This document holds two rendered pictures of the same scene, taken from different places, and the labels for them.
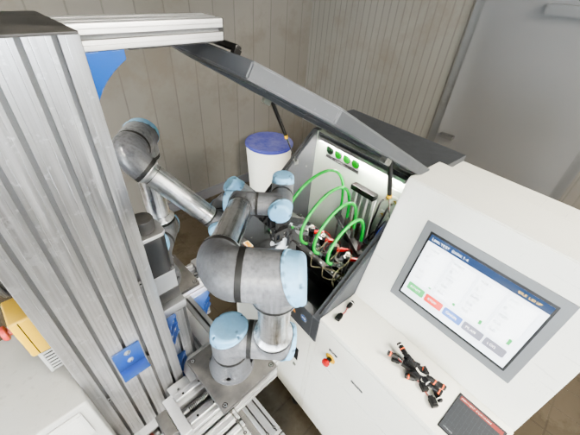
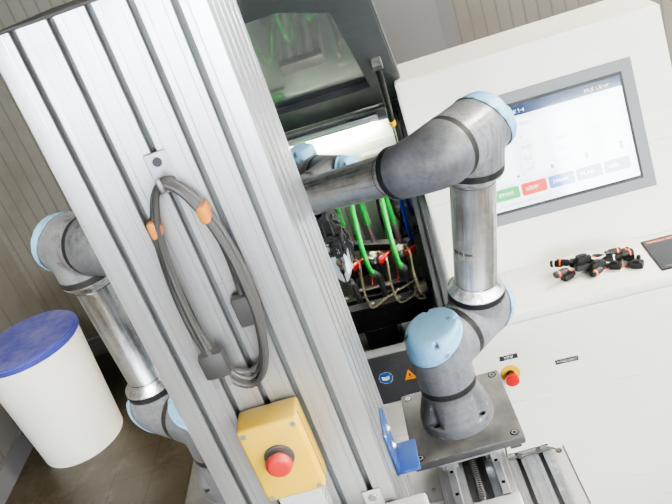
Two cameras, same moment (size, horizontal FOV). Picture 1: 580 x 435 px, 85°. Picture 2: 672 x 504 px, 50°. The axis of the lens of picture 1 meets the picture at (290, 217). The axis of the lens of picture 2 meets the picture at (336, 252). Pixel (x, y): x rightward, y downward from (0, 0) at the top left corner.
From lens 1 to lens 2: 104 cm
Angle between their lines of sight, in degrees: 34
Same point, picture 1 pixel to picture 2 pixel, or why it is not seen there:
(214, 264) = (433, 136)
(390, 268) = not seen: hidden behind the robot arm
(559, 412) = not seen: outside the picture
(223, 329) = (432, 331)
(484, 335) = (601, 162)
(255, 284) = (479, 123)
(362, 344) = (526, 299)
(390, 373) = (580, 287)
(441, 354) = (590, 232)
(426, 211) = (444, 102)
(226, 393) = (498, 427)
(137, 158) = not seen: hidden behind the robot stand
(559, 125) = (401, 21)
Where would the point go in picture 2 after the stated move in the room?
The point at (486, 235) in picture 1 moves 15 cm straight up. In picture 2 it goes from (515, 69) to (503, 13)
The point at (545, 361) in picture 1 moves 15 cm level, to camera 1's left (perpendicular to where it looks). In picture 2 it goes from (655, 128) to (630, 153)
